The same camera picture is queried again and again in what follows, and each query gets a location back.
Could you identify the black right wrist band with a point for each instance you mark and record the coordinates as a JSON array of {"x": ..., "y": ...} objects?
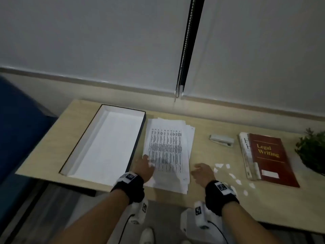
[{"x": 219, "y": 196}]

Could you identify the wooden desk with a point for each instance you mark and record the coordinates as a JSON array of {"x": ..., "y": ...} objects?
[{"x": 279, "y": 208}]

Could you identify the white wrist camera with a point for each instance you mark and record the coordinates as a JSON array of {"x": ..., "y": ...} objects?
[
  {"x": 139, "y": 213},
  {"x": 203, "y": 218}
]

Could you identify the stack of printed paper sheets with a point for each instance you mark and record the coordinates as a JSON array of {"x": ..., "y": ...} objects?
[{"x": 167, "y": 139}]

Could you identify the person's right hand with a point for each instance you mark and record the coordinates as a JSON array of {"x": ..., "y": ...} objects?
[{"x": 204, "y": 174}]

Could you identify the grey stapler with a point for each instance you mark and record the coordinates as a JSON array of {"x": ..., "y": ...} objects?
[{"x": 221, "y": 139}]

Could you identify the person's white left shoe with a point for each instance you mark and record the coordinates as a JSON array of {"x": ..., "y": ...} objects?
[{"x": 147, "y": 236}]

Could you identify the person's left forearm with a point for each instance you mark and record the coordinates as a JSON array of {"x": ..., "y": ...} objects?
[{"x": 96, "y": 221}]

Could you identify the black box with white interior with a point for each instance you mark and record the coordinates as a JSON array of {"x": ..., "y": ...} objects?
[{"x": 109, "y": 144}]

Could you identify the white book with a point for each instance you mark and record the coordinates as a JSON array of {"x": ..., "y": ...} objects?
[{"x": 245, "y": 152}]

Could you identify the black left wrist band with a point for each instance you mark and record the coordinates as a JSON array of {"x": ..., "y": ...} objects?
[{"x": 129, "y": 186}]

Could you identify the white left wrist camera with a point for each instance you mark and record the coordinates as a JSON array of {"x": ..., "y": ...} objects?
[{"x": 139, "y": 213}]

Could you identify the green potted plant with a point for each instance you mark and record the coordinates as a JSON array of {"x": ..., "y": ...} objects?
[{"x": 313, "y": 152}]

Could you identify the person's left hand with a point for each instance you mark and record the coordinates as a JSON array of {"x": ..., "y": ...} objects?
[{"x": 143, "y": 168}]

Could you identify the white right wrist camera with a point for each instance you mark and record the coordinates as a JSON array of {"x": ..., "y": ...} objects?
[{"x": 203, "y": 218}]

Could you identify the dark blue sofa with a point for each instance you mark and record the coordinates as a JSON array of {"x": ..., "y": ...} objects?
[{"x": 20, "y": 124}]

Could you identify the black wrist band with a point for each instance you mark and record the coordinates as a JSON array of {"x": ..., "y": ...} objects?
[
  {"x": 129, "y": 186},
  {"x": 219, "y": 196}
]

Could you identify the person's right forearm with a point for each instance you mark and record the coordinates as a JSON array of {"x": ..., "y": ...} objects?
[{"x": 246, "y": 226}]

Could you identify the torn white paper scraps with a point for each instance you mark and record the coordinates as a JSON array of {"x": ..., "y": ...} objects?
[{"x": 238, "y": 182}]

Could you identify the red hardcover book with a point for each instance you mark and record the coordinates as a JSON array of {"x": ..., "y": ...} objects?
[{"x": 274, "y": 162}]

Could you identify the grey roller blind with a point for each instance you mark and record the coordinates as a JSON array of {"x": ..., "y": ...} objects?
[
  {"x": 89, "y": 35},
  {"x": 266, "y": 48}
]

